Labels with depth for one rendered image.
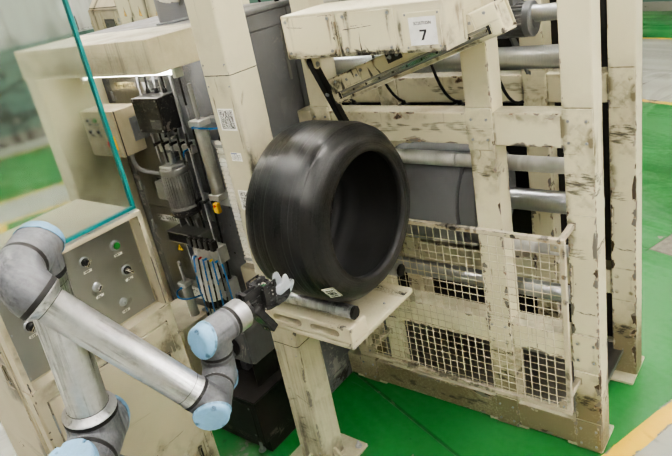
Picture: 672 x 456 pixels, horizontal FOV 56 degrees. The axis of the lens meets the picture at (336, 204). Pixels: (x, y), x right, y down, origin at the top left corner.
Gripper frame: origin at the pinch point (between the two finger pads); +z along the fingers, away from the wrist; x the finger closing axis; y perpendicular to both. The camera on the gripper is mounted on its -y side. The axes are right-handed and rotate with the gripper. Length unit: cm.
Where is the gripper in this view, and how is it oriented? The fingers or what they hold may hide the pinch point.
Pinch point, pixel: (290, 283)
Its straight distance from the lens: 193.1
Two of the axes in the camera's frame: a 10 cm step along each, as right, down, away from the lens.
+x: -7.9, -1.1, 6.1
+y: -1.6, -9.1, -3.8
